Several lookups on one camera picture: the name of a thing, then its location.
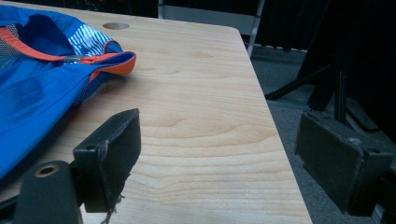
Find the black tripod stand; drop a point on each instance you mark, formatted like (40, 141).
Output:
(327, 77)

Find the blue and orange jacket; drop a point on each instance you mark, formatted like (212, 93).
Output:
(40, 81)

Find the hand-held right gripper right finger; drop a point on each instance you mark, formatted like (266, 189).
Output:
(336, 165)

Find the black curtain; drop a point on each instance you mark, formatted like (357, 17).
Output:
(327, 25)

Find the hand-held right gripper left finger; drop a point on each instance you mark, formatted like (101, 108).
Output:
(107, 155)

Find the metal frame stand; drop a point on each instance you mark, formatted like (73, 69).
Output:
(253, 28)

